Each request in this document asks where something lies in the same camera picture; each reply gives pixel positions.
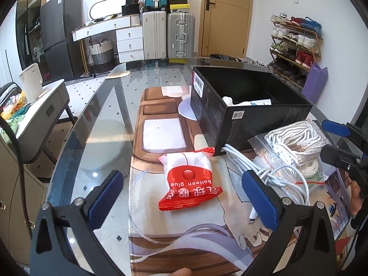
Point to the beige cabinet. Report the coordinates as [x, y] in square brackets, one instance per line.
[17, 201]

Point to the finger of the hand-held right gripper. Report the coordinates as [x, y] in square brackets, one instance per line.
[339, 155]
[333, 128]

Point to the silver suitcase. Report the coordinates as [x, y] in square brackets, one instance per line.
[181, 34]

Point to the colourful packets pile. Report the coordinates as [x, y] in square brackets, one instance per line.
[14, 112]

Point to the white foam piece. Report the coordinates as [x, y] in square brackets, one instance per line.
[230, 100]

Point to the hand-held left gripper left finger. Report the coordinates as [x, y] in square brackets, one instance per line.
[105, 198]

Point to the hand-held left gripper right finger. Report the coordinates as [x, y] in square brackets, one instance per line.
[258, 198]

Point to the white round coaster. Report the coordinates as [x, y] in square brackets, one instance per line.
[187, 110]

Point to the printed cartoon desk mat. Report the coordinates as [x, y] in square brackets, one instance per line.
[172, 235]

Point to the oval mirror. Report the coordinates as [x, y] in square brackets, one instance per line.
[106, 7]

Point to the white diamond pattern rug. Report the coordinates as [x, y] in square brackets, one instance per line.
[86, 92]

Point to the black bag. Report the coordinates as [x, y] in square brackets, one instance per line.
[130, 4]

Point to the grey side cabinet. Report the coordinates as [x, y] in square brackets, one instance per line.
[43, 115]

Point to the dark glass door cabinet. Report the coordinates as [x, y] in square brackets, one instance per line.
[28, 34]

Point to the white dresser with drawers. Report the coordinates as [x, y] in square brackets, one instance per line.
[129, 34]

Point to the white suitcase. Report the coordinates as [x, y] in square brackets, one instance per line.
[153, 34]

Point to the dark grey refrigerator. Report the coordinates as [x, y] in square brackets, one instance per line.
[57, 34]

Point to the white countertop appliance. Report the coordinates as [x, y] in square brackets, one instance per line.
[30, 82]

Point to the red white glue packet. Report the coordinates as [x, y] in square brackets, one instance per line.
[187, 178]

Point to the wooden door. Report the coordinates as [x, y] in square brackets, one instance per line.
[227, 28]

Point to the white blue packet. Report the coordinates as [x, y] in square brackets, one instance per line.
[256, 102]

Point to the purple bag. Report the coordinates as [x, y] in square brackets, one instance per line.
[314, 83]

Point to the person's left hand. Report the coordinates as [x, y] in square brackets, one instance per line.
[179, 272]

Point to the black cardboard box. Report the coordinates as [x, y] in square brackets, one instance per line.
[212, 115]

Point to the white ribbed container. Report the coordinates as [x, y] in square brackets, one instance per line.
[136, 20]

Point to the bamboo shoe rack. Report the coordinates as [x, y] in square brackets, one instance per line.
[296, 30]

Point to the scattered sneakers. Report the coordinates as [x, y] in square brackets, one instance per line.
[250, 61]

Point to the grey white woven basket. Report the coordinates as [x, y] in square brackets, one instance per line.
[100, 56]

